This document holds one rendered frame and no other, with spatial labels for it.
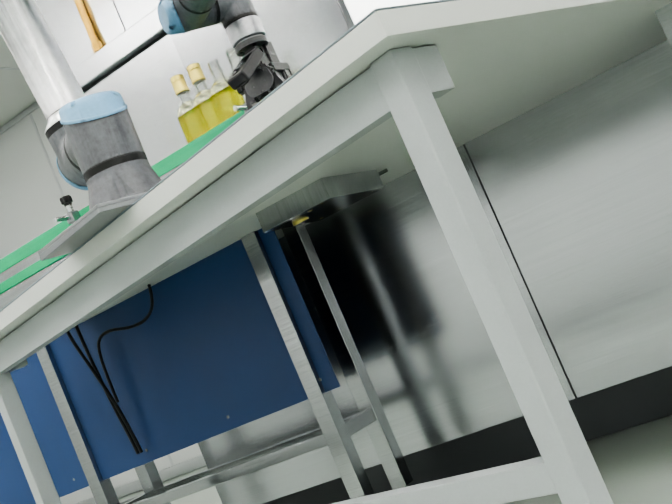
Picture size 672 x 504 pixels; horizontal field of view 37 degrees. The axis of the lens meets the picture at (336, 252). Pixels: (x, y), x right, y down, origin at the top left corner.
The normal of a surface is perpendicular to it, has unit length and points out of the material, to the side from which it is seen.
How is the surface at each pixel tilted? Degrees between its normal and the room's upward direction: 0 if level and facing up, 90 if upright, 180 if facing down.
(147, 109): 90
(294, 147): 90
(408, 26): 90
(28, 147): 90
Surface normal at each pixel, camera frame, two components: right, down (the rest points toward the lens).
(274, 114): -0.71, 0.25
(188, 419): -0.50, 0.14
